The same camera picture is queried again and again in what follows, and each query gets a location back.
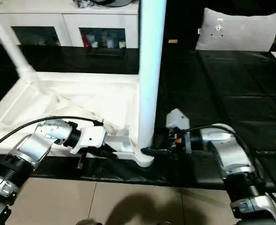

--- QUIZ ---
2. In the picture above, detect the white plastic table leg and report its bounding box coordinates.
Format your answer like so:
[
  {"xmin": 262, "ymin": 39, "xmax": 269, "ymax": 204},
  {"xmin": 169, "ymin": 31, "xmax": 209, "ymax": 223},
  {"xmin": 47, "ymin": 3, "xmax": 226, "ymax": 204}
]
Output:
[
  {"xmin": 136, "ymin": 0, "xmax": 168, "ymax": 163},
  {"xmin": 0, "ymin": 4, "xmax": 38, "ymax": 83}
]

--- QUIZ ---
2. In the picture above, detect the light grey pillow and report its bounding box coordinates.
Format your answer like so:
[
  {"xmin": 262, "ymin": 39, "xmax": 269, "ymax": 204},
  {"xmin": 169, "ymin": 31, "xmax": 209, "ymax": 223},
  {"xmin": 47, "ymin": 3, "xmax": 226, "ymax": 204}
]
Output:
[{"xmin": 194, "ymin": 7, "xmax": 276, "ymax": 53}]

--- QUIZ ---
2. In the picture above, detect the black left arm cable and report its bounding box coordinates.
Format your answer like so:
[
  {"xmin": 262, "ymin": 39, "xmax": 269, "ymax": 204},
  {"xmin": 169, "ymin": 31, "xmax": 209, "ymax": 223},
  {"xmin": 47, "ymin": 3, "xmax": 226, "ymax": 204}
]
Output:
[{"xmin": 0, "ymin": 115, "xmax": 105, "ymax": 156}]

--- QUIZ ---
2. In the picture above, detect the white glass-door cabinet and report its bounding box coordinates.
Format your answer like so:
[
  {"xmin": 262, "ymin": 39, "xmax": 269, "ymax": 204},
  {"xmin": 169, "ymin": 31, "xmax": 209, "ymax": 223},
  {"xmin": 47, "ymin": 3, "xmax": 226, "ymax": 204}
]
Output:
[{"xmin": 0, "ymin": 0, "xmax": 141, "ymax": 50}]

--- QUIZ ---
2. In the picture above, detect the white plastic table top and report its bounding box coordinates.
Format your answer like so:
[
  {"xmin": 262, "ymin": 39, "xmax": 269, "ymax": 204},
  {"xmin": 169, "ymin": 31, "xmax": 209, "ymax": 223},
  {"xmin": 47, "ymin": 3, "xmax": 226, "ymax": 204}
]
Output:
[{"xmin": 0, "ymin": 71, "xmax": 156, "ymax": 168}]

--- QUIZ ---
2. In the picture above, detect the black work mat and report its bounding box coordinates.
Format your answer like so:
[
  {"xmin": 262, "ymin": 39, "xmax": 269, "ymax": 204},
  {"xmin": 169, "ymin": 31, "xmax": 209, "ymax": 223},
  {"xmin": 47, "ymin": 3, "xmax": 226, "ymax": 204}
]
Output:
[{"xmin": 0, "ymin": 43, "xmax": 276, "ymax": 190}]

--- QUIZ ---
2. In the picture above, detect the dark robot body part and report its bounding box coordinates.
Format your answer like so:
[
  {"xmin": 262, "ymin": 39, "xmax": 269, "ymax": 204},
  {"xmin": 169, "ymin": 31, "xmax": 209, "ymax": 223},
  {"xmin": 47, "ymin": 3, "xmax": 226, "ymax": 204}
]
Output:
[{"xmin": 76, "ymin": 219, "xmax": 104, "ymax": 225}]

